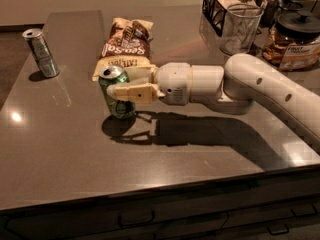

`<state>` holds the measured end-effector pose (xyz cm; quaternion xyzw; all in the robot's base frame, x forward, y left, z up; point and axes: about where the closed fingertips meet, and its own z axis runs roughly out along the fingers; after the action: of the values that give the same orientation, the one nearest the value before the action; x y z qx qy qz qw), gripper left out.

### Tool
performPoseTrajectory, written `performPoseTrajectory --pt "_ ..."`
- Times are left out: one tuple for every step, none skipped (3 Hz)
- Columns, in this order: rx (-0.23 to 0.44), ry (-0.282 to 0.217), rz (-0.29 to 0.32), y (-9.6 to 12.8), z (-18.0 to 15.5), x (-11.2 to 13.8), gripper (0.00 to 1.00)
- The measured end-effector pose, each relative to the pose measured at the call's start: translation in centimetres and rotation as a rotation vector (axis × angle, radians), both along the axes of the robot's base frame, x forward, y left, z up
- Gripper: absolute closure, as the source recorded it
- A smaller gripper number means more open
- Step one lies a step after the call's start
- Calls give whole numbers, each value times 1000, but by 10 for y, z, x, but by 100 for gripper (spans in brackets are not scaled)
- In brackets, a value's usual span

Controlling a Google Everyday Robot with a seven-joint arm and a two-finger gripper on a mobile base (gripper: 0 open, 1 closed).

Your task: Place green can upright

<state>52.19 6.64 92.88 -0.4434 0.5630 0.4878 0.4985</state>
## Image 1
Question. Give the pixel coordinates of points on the snack jar with black lid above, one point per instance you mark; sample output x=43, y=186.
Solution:
x=293, y=42

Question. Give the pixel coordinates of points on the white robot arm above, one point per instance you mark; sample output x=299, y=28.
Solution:
x=229, y=89

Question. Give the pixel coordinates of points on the black drawer handle right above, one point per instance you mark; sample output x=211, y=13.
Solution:
x=278, y=229

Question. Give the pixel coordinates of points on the black wire basket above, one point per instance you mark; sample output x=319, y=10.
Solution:
x=215, y=11

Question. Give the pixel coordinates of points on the silver slim can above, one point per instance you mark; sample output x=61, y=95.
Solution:
x=36, y=40

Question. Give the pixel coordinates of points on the green soda can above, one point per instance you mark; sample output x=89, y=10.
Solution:
x=109, y=77

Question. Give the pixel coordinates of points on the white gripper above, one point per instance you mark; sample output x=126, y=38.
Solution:
x=173, y=82

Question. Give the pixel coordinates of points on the dark drawer cabinet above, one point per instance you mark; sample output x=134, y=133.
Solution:
x=86, y=207

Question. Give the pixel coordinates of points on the brown chip bag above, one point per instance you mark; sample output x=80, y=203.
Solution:
x=128, y=45

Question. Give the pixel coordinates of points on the black drawer handle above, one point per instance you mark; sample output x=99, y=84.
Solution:
x=136, y=219
x=278, y=229

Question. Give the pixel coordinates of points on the black drawer handle left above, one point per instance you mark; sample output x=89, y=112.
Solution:
x=136, y=219

